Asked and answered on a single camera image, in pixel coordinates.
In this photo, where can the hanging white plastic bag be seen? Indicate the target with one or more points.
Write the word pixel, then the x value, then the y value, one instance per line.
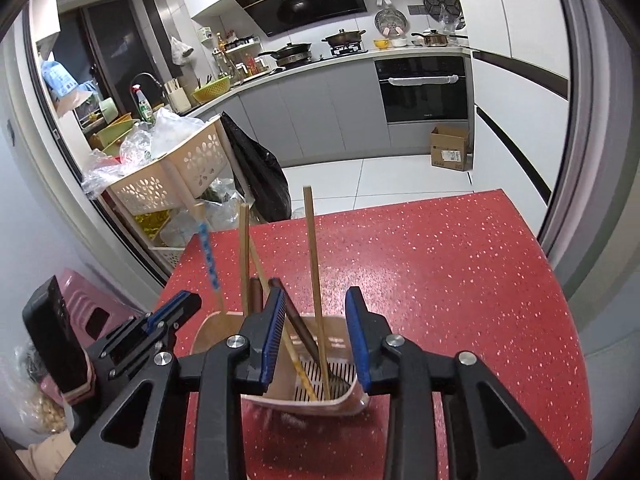
pixel 181 50

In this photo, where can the white refrigerator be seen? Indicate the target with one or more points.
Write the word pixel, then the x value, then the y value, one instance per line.
pixel 505 60

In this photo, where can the cardboard box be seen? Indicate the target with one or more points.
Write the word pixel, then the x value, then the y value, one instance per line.
pixel 450 150

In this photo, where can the blue package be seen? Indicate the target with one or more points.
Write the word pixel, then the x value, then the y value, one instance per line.
pixel 60 82

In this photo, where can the spice rack with bottles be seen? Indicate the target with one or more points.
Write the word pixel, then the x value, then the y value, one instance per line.
pixel 242 57

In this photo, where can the kitchen faucet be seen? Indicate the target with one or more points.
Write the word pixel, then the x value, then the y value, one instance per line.
pixel 147 77

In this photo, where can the grey wall socket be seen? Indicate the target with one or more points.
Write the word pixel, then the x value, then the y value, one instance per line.
pixel 416 9

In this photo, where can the pink plastic stool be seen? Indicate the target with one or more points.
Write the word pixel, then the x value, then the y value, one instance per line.
pixel 95 300

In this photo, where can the black built-in oven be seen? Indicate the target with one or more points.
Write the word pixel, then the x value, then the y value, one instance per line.
pixel 425 102

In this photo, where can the green plastic basin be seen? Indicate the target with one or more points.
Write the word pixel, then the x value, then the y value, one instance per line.
pixel 117 132

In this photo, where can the grey wall switch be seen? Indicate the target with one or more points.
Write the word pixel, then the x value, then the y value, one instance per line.
pixel 11 130

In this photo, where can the blue patterned wooden chopstick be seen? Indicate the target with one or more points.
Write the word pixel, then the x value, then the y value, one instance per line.
pixel 207 255

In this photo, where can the green colander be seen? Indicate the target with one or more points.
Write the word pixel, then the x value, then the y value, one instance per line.
pixel 212 92

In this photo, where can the round metal steamer rack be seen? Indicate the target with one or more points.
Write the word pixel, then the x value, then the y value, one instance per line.
pixel 390 21

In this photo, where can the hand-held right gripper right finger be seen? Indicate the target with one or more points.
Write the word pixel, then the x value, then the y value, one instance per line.
pixel 361 345

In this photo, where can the crumpled clear plastic bags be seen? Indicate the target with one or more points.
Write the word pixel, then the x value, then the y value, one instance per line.
pixel 125 155

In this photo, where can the lidded cooking pot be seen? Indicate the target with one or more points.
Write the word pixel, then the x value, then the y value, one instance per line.
pixel 342 37

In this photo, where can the black wok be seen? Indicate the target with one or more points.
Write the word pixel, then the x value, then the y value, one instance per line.
pixel 290 52

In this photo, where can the spray bottle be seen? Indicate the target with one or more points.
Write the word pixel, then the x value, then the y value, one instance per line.
pixel 144 107

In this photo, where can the beige flower-hole storage cart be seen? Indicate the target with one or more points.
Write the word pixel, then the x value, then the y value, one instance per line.
pixel 150 190

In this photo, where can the black plastic bag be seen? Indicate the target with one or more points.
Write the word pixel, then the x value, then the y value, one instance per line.
pixel 260 175

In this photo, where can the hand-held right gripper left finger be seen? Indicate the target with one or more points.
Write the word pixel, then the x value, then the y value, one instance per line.
pixel 272 345

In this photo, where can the round dark compartment pan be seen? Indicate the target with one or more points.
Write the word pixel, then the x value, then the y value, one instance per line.
pixel 440 2

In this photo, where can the crumpled clear plastic bag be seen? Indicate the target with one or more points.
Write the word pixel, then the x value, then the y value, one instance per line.
pixel 220 210

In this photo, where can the yellow bowl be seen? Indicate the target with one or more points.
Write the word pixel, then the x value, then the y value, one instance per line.
pixel 381 44

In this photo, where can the white towel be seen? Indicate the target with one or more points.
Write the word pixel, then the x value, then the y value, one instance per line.
pixel 425 80

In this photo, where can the plastic bag of garlic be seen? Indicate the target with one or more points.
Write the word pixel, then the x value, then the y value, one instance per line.
pixel 42 412

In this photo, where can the beige plastic utensil holder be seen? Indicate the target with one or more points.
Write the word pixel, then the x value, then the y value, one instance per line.
pixel 220 327

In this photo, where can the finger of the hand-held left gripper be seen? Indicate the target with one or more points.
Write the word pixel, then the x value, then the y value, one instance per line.
pixel 165 307
pixel 135 350

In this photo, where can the small steel saucepan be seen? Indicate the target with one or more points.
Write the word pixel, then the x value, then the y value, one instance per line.
pixel 435 40

